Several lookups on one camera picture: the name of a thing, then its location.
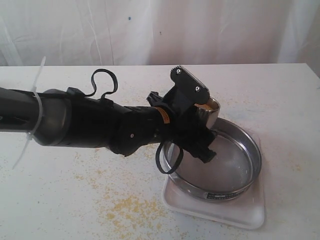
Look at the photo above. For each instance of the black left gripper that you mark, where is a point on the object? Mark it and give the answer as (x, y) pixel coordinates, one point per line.
(187, 130)

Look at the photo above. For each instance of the stainless steel cup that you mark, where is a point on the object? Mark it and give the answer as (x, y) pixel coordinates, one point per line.
(208, 118)

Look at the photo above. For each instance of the round steel mesh sieve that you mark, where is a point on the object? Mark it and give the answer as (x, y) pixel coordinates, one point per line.
(236, 166)

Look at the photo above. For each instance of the yellow grain powder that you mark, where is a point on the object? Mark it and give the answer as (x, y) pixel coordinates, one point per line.
(205, 107)

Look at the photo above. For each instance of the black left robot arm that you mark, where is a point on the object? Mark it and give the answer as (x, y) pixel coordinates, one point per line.
(74, 119)

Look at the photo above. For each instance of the white backdrop curtain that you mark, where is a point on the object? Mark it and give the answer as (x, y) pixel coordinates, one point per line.
(158, 32)

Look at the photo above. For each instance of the white plastic tray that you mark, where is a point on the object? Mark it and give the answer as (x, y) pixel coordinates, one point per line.
(246, 211)

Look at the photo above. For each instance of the white zip tie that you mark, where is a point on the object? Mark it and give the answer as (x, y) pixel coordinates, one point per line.
(36, 113)

